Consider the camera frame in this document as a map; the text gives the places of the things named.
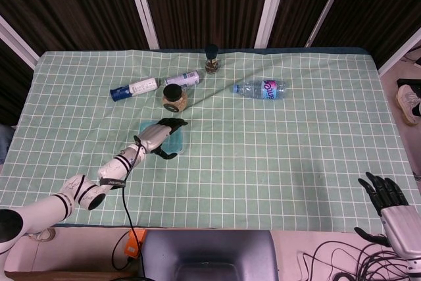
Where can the green checked tablecloth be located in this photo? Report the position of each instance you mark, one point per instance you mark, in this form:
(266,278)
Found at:
(263,149)

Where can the blue denim trouser leg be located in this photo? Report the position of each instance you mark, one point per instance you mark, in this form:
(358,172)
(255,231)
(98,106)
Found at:
(6,144)

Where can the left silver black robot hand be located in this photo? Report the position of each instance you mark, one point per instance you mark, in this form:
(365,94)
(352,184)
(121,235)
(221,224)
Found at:
(154,136)

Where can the brown wooden plank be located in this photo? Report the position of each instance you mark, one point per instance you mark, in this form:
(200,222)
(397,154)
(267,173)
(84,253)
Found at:
(65,276)

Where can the grey robot torso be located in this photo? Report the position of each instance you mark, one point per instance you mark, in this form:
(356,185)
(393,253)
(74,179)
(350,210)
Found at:
(210,251)

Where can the white and blue drink can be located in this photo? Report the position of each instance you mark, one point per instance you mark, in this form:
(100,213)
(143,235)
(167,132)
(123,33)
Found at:
(182,78)

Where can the spice grinder bottle dark cap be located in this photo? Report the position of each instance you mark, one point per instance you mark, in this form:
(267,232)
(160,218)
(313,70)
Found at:
(212,64)

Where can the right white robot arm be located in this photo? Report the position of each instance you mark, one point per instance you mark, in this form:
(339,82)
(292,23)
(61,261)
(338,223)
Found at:
(413,266)

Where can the orange box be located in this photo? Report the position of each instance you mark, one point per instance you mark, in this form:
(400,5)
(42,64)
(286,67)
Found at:
(133,248)

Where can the white partition frame post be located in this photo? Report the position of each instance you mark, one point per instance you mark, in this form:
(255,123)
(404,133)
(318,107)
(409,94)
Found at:
(399,52)
(271,8)
(329,8)
(141,8)
(16,42)

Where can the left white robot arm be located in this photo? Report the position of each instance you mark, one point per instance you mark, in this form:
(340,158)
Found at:
(75,192)

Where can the round grain jar black lid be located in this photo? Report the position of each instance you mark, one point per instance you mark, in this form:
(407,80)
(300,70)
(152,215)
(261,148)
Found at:
(174,95)

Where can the clear plastic water bottle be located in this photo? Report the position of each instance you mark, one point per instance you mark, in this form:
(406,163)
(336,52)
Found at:
(260,89)

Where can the transparent plastic container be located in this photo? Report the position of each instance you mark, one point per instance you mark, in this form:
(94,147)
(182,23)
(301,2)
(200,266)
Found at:
(181,152)

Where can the beige sneaker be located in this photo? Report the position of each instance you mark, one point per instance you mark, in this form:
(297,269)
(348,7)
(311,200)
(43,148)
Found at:
(406,103)

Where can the white spray can blue cap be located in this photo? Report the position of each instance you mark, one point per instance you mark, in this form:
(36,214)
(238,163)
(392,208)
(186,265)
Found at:
(138,87)

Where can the black flat board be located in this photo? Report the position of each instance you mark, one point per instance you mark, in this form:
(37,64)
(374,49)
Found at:
(409,82)

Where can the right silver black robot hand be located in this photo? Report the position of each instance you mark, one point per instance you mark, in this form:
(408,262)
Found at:
(401,225)

